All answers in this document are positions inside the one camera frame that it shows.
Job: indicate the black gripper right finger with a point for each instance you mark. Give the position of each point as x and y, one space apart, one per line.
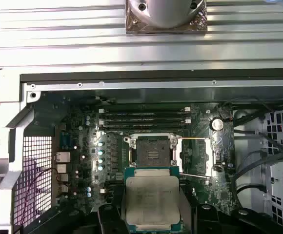
209 221

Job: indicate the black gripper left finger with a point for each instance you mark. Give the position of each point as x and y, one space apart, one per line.
107 219

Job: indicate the CPU with silver lid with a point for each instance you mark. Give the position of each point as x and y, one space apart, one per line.
152 200

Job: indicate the metal socket cover frame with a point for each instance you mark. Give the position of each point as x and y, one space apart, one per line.
209 156

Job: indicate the CPU socket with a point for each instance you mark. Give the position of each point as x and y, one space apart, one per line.
153 151

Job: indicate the black RAM slot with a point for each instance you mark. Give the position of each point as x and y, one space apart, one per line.
144 111
144 127
144 116
144 122

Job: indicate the small cylindrical capacitor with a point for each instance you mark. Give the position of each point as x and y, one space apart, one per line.
101 144
89 194
87 123
100 161
87 117
101 153
89 189
100 167

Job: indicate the silver rear port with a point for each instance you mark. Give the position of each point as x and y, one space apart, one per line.
63 178
64 189
63 157
62 168

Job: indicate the green motherboard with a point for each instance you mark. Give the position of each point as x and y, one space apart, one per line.
83 136

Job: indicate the blue serial port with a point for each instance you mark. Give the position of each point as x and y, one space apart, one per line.
66 141

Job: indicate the black and silver PC case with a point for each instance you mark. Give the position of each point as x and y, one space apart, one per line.
156 85

